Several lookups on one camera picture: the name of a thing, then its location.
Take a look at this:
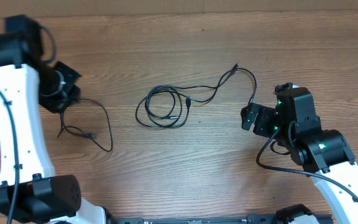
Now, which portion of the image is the black USB-A cable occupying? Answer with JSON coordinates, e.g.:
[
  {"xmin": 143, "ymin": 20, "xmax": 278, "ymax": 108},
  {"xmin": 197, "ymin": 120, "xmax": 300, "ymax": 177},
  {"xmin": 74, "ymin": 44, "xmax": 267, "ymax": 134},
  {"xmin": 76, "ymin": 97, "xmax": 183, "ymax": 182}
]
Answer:
[{"xmin": 57, "ymin": 98, "xmax": 114, "ymax": 153}]

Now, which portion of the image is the black thin plug cable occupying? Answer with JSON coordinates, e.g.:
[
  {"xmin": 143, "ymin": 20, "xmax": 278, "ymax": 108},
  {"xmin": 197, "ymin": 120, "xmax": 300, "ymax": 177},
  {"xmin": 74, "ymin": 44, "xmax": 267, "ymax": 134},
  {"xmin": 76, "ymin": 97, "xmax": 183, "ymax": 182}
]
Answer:
[{"xmin": 135, "ymin": 63, "xmax": 258, "ymax": 129}]

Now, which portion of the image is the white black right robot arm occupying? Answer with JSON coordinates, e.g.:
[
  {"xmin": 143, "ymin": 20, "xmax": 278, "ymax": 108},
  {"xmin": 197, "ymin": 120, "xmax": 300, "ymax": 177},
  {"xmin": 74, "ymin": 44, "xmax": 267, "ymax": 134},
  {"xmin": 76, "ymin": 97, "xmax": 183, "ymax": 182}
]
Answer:
[{"xmin": 241, "ymin": 83, "xmax": 358, "ymax": 223}]

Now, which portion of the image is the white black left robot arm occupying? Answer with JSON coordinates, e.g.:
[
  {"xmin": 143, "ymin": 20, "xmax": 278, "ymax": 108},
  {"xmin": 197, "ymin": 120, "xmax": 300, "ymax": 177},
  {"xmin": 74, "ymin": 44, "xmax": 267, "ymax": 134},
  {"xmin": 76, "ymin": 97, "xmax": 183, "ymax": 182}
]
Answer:
[{"xmin": 0, "ymin": 15, "xmax": 114, "ymax": 223}]

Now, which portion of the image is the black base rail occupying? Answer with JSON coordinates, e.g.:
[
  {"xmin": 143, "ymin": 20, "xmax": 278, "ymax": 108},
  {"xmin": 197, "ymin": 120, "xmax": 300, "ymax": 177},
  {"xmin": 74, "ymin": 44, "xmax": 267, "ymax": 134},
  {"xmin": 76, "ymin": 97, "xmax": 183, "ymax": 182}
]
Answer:
[{"xmin": 114, "ymin": 214, "xmax": 285, "ymax": 224}]

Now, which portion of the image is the cardboard back wall panel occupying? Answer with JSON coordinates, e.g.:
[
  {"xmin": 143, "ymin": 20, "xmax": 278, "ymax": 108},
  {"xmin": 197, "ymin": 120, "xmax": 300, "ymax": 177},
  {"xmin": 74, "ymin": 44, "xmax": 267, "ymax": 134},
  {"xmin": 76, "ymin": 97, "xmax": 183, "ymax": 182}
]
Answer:
[{"xmin": 0, "ymin": 0, "xmax": 358, "ymax": 18}]

